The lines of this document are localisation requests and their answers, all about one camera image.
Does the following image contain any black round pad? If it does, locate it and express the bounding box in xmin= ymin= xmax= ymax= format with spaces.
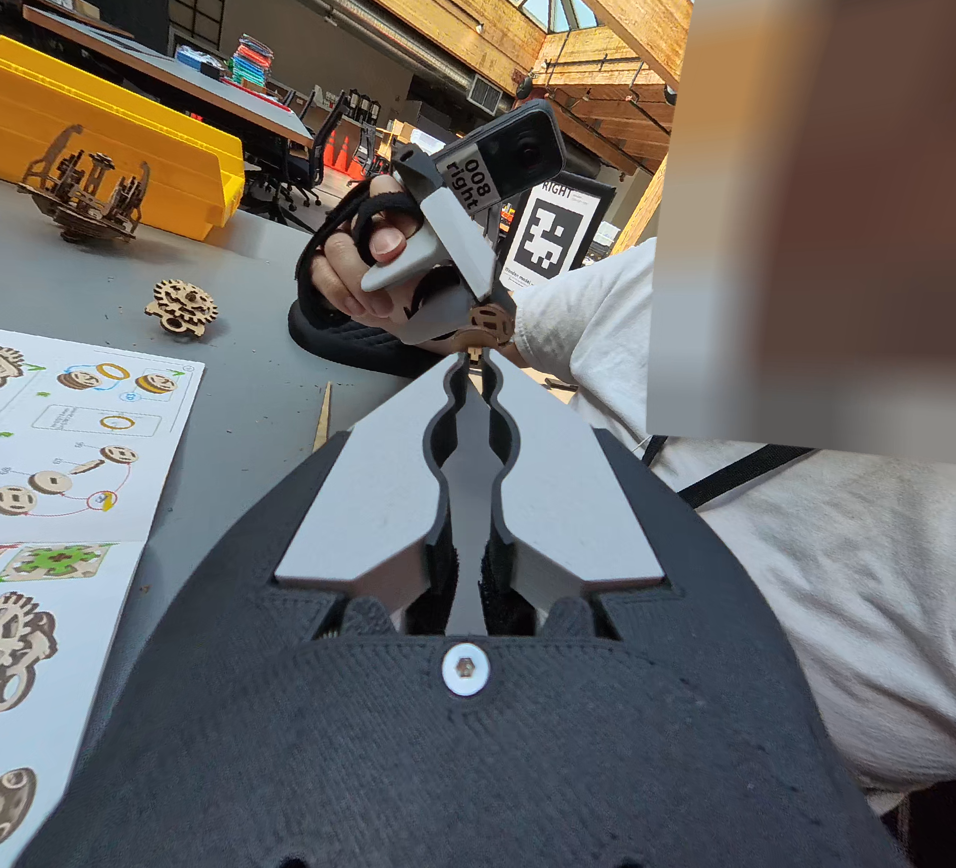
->
xmin=289 ymin=299 xmax=452 ymax=378

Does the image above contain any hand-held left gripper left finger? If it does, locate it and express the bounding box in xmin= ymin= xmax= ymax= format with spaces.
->
xmin=274 ymin=353 xmax=459 ymax=632

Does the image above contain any wooden gear assembly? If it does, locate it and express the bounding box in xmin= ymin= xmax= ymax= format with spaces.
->
xmin=145 ymin=277 xmax=219 ymax=339

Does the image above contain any round wooden wheel part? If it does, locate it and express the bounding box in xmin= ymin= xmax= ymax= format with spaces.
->
xmin=469 ymin=303 xmax=518 ymax=349

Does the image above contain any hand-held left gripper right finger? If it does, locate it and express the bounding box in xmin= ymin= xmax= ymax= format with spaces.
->
xmin=482 ymin=347 xmax=666 ymax=632

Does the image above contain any stack of colourful packets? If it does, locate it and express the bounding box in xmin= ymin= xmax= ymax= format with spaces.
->
xmin=229 ymin=33 xmax=278 ymax=88

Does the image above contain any black office chair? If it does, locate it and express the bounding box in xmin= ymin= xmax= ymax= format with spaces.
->
xmin=246 ymin=95 xmax=350 ymax=227

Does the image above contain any grey desk with wooden edge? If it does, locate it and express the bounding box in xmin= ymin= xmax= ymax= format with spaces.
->
xmin=22 ymin=4 xmax=315 ymax=160

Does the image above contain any person's right hand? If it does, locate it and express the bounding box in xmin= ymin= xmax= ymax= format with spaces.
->
xmin=311 ymin=224 xmax=413 ymax=322

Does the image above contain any yellow plastic bin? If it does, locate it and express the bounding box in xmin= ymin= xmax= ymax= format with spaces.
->
xmin=0 ymin=35 xmax=246 ymax=241

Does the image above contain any person's right forearm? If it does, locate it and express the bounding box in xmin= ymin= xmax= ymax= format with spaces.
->
xmin=514 ymin=238 xmax=660 ymax=431

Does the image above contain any pile of blue packets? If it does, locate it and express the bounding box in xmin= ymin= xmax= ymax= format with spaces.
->
xmin=176 ymin=45 xmax=229 ymax=82

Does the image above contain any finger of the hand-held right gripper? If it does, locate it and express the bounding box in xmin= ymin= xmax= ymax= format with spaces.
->
xmin=404 ymin=285 xmax=490 ymax=347
xmin=421 ymin=183 xmax=516 ymax=312

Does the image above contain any printed instruction sheet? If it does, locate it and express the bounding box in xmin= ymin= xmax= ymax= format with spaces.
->
xmin=0 ymin=327 xmax=206 ymax=868

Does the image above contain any black shoulder strap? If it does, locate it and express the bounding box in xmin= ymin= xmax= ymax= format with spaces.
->
xmin=642 ymin=434 xmax=818 ymax=512

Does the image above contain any large wooden model assembly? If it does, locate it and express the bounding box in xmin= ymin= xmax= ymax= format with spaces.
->
xmin=18 ymin=123 xmax=150 ymax=245

